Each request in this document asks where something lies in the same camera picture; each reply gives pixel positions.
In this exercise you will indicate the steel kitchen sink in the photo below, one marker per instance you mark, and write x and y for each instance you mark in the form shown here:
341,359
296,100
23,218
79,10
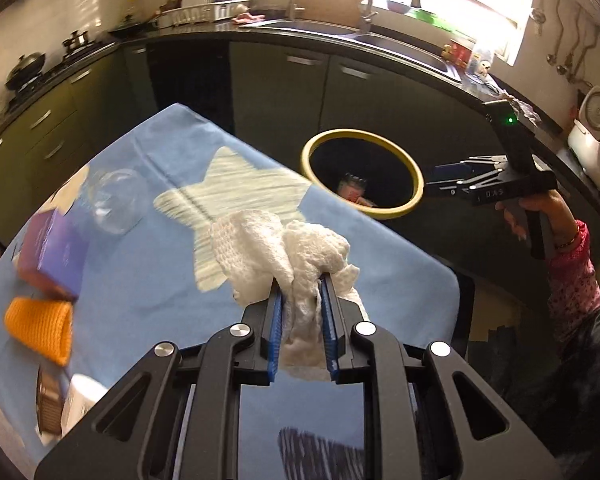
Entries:
394,47

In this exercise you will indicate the white rice cooker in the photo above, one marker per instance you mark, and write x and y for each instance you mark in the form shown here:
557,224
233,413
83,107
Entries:
584,137

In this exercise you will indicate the purple cardboard box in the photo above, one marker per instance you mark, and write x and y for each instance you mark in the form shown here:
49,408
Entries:
52,255

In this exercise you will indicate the wooden cutting board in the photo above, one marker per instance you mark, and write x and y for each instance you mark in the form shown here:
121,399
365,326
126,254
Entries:
339,12

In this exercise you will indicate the white paper towel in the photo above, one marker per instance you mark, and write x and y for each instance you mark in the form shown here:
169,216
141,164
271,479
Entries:
255,249

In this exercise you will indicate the small steel pot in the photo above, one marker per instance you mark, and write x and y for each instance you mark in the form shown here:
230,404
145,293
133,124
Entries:
76,42

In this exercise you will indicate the brown plastic tray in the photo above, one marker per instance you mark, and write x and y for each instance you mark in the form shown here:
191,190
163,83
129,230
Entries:
49,403

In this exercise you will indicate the white dish rack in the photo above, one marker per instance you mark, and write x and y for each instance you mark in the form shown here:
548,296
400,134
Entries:
201,13

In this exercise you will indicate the white tube package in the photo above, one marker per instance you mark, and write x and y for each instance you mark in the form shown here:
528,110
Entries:
83,393

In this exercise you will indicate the yellow rimmed trash bin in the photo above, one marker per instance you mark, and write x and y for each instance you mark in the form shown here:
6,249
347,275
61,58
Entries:
394,182

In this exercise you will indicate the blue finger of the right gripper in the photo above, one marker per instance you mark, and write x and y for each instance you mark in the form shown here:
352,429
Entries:
454,171

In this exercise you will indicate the red paper noodle cup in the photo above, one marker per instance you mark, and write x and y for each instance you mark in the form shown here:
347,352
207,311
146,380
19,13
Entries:
352,189

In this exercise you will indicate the black wok with lid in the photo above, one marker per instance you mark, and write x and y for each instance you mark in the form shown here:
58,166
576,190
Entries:
28,67

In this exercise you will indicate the orange foam net sleeve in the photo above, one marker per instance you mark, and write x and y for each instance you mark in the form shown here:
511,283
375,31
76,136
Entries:
42,325

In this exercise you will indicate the pink sleeved right forearm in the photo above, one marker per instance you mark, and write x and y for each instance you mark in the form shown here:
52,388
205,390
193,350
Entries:
574,289

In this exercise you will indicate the person right hand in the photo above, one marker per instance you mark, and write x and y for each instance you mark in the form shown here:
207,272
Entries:
564,225

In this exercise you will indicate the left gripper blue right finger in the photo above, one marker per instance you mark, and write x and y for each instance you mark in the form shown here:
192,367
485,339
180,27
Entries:
329,326

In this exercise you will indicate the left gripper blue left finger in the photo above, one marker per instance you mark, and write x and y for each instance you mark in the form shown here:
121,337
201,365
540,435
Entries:
274,328

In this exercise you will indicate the green lower cabinets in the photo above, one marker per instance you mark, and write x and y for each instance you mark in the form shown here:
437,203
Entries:
270,90

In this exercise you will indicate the blue patterned tablecloth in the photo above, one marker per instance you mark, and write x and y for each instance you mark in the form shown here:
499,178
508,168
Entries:
140,288

